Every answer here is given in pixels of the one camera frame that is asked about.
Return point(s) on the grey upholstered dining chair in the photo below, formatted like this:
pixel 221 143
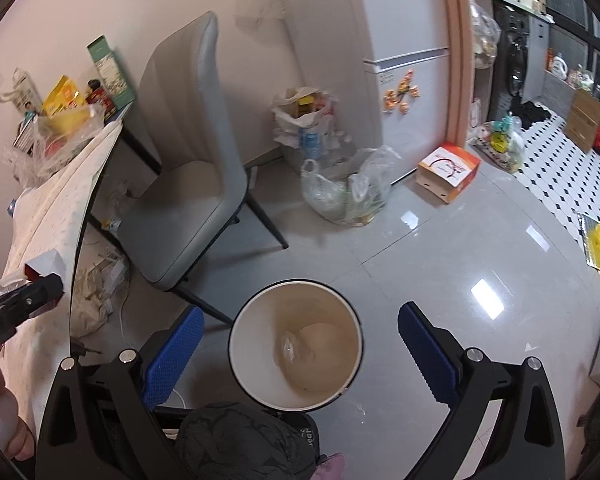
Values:
pixel 202 185

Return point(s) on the white refrigerator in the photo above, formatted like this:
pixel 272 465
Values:
pixel 406 54

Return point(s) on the floral white tablecloth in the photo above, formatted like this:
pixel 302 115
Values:
pixel 48 224

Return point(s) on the yellow snack bag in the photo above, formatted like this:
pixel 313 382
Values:
pixel 65 108

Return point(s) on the green tall carton box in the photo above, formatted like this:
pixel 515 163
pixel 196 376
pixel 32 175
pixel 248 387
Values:
pixel 110 72

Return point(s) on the person's left hand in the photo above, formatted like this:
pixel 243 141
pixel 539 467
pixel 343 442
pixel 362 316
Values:
pixel 16 439

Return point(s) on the clear plastic bag on floor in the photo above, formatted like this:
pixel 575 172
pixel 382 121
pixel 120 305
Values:
pixel 353 192

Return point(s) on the clear plastic bag on table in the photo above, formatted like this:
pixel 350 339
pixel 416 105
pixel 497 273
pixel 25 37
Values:
pixel 44 145

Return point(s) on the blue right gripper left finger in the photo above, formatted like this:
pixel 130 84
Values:
pixel 166 354

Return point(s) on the white milk carton bag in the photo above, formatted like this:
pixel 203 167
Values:
pixel 24 95

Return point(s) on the orange white cardboard box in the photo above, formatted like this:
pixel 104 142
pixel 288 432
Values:
pixel 447 171

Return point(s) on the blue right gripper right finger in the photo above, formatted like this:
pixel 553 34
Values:
pixel 434 351

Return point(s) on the brown cardboard box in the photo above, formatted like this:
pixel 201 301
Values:
pixel 583 120

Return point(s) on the black jacket on lap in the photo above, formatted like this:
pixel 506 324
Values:
pixel 232 440

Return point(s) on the white bag with boxes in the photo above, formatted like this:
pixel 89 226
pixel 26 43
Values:
pixel 306 127

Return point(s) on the white round trash bin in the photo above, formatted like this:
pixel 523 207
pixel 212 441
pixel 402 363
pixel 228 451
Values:
pixel 296 346

